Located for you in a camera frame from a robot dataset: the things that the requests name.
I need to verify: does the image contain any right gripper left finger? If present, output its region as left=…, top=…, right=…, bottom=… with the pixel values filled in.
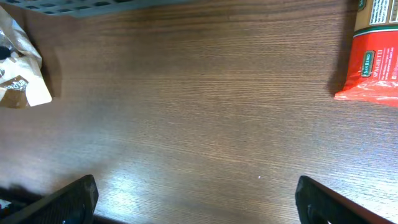
left=1, top=174, right=99, bottom=224

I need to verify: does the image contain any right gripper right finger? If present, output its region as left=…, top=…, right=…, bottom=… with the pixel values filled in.
left=295, top=175, right=393, bottom=224

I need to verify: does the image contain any beige brown snack bag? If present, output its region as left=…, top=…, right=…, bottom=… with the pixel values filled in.
left=1, top=9, right=52, bottom=108

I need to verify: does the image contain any red spaghetti packet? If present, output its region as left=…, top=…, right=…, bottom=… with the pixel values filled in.
left=334, top=0, right=397, bottom=107

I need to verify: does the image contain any grey plastic basket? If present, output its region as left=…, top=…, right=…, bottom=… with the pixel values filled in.
left=1, top=0, right=193, bottom=17

